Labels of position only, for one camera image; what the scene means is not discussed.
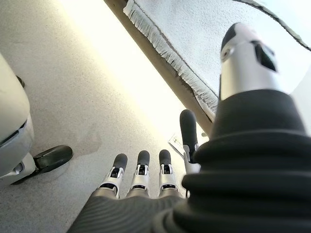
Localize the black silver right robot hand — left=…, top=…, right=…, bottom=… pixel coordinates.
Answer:
left=67, top=22, right=311, bottom=233

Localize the silver right robot leg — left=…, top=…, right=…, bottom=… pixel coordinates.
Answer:
left=0, top=52, right=73, bottom=187

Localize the white printed paper sheet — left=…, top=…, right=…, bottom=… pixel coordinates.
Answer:
left=168, top=133, right=188, bottom=156

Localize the beige fringed bed runner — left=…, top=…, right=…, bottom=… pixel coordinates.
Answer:
left=122, top=0, right=311, bottom=115

